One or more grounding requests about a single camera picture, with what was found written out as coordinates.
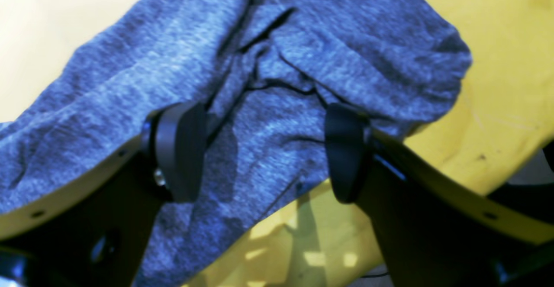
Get grey long-sleeve T-shirt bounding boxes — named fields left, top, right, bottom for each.
left=1, top=0, right=472, bottom=287

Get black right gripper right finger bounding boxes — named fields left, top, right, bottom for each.
left=325, top=103, right=389, bottom=204

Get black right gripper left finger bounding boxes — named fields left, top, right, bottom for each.
left=141, top=102, right=206, bottom=203

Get yellow table cloth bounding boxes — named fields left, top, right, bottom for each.
left=1, top=0, right=553, bottom=287

